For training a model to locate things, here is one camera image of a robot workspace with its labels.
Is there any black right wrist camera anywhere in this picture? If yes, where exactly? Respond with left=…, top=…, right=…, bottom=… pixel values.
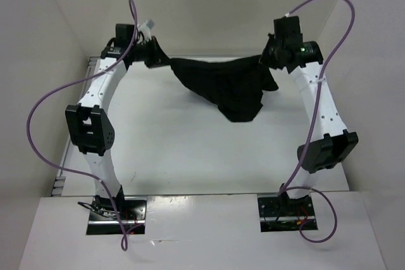
left=273, top=16, right=302, bottom=44

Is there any black skirt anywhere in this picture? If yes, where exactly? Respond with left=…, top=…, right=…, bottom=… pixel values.
left=170, top=55, right=279, bottom=123

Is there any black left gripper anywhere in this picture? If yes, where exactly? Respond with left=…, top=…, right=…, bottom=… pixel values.
left=129, top=35, right=173, bottom=68

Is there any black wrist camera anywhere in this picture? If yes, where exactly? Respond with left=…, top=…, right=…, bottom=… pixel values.
left=273, top=16, right=302, bottom=44
left=114, top=23, right=134, bottom=48

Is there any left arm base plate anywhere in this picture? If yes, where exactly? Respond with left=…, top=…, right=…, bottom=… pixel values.
left=78, top=197, right=147, bottom=235

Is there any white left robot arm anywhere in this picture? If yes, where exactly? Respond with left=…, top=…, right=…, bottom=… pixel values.
left=65, top=36, right=168, bottom=219

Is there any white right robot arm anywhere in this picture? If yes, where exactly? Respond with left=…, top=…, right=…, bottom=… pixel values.
left=260, top=34, right=359, bottom=215

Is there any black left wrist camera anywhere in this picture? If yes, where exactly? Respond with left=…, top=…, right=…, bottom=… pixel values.
left=114, top=23, right=134, bottom=48

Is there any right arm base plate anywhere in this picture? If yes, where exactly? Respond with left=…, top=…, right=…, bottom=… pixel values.
left=257, top=193, right=318, bottom=232

